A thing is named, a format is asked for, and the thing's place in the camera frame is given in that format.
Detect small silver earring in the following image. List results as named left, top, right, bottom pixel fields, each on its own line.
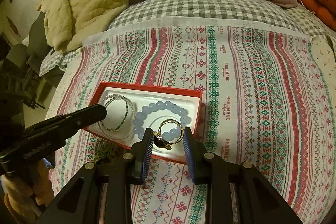
left=142, top=178, right=155, bottom=190

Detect clear and green bead bracelet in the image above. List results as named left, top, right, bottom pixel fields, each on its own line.
left=96, top=93, right=137, bottom=140

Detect gold ring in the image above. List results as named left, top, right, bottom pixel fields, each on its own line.
left=152, top=118, right=185, bottom=151

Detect blue bead bracelet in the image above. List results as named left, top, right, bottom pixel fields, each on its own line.
left=132, top=100, right=192, bottom=142

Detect red jewelry box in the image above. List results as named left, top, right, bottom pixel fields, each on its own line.
left=85, top=82, right=202, bottom=163

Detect person's left hand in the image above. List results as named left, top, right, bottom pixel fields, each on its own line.
left=1, top=159, right=54, bottom=223

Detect patterned handmade cloth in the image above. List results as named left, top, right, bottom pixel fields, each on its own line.
left=47, top=17, right=335, bottom=223

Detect grey checkered bed sheet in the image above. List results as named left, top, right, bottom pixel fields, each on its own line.
left=39, top=0, right=336, bottom=77

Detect orange plush toy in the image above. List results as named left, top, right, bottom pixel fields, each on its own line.
left=298, top=0, right=335, bottom=31

